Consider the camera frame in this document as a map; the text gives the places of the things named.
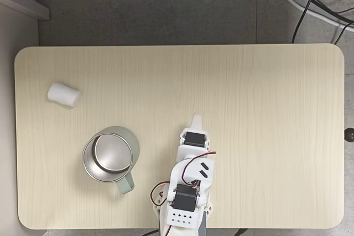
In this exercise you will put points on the green mug steel interior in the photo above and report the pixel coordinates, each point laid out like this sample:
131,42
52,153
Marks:
110,158

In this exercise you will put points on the black round knob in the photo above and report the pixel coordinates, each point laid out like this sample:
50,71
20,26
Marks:
349,135

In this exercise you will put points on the white wall ledge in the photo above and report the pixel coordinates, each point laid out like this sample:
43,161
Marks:
25,2

